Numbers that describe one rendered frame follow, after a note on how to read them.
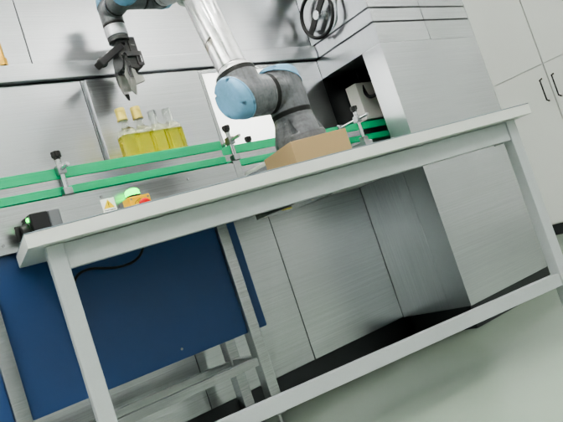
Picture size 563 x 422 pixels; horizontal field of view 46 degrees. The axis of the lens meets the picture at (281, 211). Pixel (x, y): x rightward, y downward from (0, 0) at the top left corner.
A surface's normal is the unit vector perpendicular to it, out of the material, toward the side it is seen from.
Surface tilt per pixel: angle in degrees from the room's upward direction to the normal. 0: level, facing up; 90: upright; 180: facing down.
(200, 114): 90
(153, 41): 90
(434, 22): 90
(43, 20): 90
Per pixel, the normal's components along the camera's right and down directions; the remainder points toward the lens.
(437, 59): 0.58, -0.25
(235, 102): -0.68, 0.32
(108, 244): 0.40, -0.20
